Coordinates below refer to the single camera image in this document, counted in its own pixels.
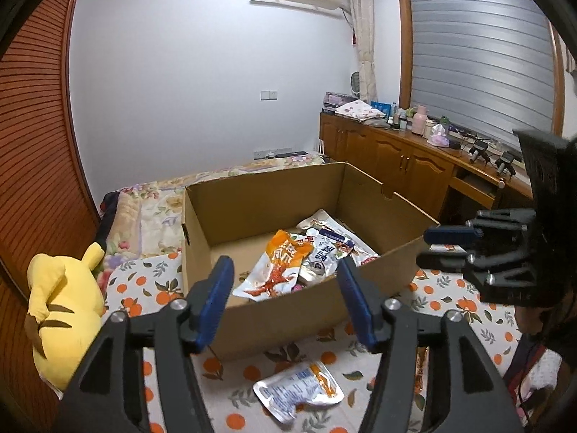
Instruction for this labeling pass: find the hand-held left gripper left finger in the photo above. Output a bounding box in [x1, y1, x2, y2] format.
[52, 255, 235, 433]

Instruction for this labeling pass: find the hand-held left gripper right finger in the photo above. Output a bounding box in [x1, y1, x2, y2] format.
[336, 257, 519, 433]

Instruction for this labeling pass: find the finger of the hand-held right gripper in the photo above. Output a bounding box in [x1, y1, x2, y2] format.
[417, 246, 537, 286]
[424, 209, 537, 248]

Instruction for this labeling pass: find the white packet with red edge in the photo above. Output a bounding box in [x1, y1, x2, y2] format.
[343, 235, 382, 267]

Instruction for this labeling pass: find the white packet with blue label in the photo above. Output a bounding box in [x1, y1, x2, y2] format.
[300, 230, 357, 280]

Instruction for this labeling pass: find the brown cardboard box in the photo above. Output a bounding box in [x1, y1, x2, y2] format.
[180, 161, 441, 362]

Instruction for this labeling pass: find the white and orange snack packet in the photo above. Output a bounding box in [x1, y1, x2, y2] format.
[232, 230, 314, 301]

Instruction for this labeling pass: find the plain white snack packet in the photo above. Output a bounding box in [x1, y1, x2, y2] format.
[298, 210, 345, 235]

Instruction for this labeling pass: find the orange fruit print bedsheet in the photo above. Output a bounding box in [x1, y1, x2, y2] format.
[101, 241, 564, 433]

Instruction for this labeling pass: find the small black gripper device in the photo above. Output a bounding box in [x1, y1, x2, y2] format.
[469, 141, 492, 164]
[495, 151, 519, 178]

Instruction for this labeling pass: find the pink tissue pack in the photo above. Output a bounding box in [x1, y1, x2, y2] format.
[427, 124, 452, 147]

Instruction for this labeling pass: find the wooden cabinet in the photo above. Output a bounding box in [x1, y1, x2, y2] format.
[319, 113, 535, 235]

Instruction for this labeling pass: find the floral blanket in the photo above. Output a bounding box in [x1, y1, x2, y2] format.
[99, 153, 325, 262]

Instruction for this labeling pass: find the silver and orange snack packet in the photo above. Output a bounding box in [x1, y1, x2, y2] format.
[252, 360, 345, 425]

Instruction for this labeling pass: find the pink bottle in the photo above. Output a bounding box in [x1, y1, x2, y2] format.
[412, 105, 429, 136]

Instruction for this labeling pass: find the dark red-trimmed cloth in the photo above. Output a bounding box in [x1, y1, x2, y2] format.
[500, 338, 564, 420]

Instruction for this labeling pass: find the folded floral cloth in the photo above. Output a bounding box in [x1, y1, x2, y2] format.
[334, 99, 389, 122]

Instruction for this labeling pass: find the yellow plush toy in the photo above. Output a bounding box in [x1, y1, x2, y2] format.
[25, 241, 106, 391]

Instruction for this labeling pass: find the purple bag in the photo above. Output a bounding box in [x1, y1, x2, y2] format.
[322, 92, 354, 109]

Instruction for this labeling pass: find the grey window blind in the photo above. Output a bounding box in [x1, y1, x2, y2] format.
[408, 0, 557, 138]

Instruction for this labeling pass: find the beige curtain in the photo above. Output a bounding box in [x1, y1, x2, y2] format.
[347, 0, 379, 102]

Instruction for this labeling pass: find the wooden slatted wardrobe door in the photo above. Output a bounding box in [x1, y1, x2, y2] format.
[0, 0, 102, 298]

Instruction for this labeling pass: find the wooden window frame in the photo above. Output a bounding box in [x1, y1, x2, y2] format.
[397, 0, 566, 145]

